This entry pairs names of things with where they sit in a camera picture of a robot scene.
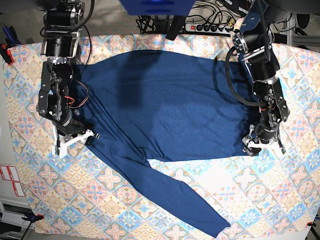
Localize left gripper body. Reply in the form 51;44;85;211
242;122;281;148

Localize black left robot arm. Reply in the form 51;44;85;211
225;0;290;157

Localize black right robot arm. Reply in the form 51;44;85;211
36;0;99;158

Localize red black clamp left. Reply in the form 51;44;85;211
0;43;14;66

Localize white power strip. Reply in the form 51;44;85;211
184;23;233;35

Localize red white label stickers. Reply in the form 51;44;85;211
0;164;25;197

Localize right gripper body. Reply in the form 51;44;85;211
54;112;86;136

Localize black bracket under camera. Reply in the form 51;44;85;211
165;15;186;41

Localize orange clamp lower right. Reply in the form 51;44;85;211
307;222;317;227

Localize blue long-sleeve shirt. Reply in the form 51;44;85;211
74;50;260;237

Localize blue clamp upper left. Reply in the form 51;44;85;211
2;26;21;48

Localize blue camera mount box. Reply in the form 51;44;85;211
120;0;195;16

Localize blue clamp lower left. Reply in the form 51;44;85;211
21;213;44;223

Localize patterned tile tablecloth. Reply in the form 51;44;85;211
1;43;320;240

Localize blue clamp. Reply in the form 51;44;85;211
2;26;21;48
21;213;44;223

